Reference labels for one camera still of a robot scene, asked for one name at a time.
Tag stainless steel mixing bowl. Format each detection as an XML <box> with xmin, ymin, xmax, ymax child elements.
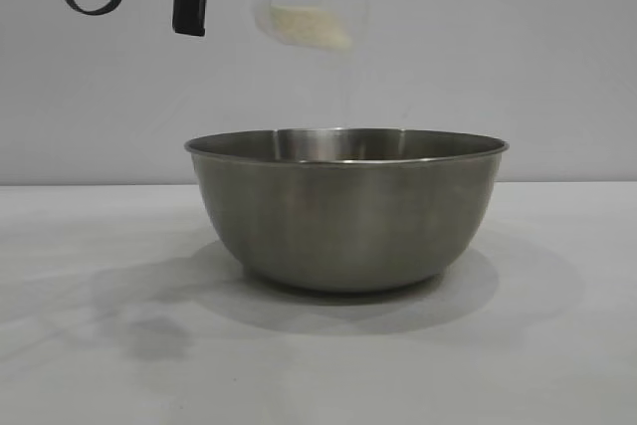
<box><xmin>182</xmin><ymin>126</ymin><xmax>510</xmax><ymax>295</ymax></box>

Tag white rice grains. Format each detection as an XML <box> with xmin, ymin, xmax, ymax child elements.
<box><xmin>267</xmin><ymin>3</ymin><xmax>355</xmax><ymax>54</ymax></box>

